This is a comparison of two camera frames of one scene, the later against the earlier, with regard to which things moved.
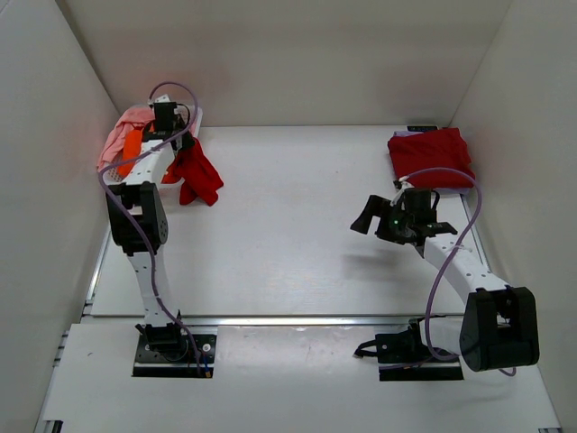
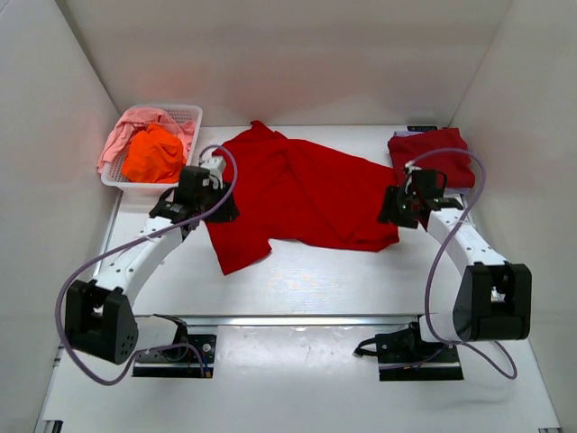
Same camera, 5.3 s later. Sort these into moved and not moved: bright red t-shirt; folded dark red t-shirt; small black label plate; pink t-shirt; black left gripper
Moved: bright red t-shirt; black left gripper
Not moved: small black label plate; folded dark red t-shirt; pink t-shirt
